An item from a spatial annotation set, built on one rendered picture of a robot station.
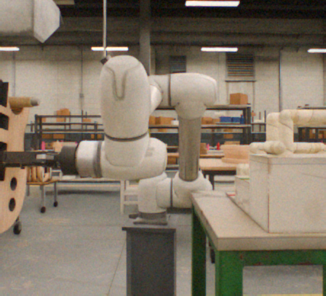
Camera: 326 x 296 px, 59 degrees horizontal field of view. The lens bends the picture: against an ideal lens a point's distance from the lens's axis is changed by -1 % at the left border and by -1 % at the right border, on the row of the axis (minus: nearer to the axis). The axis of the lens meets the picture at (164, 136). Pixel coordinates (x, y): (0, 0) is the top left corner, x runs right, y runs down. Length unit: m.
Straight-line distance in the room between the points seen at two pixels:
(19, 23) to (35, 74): 12.35
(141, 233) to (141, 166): 0.91
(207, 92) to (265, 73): 11.80
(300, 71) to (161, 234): 12.40
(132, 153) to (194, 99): 0.57
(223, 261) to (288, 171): 0.25
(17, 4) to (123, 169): 0.47
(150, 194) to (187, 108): 0.56
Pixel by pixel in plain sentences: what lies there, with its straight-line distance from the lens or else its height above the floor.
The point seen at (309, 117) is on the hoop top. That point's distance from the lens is 0.74.
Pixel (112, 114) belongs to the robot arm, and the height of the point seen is 1.19.
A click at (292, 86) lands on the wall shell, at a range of 13.25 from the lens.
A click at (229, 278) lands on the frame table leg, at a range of 0.72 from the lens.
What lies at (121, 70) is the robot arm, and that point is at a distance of 0.60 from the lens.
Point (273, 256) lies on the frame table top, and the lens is 0.74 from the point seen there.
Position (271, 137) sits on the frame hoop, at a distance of 0.79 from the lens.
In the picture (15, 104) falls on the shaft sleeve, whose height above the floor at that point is 1.24.
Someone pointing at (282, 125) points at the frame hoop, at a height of 1.17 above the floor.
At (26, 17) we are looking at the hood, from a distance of 0.80.
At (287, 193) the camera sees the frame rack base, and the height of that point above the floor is 1.02.
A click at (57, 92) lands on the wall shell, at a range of 12.69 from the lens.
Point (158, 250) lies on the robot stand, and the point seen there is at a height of 0.58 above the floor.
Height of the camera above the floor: 1.14
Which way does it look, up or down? 1 degrees up
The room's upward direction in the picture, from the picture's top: straight up
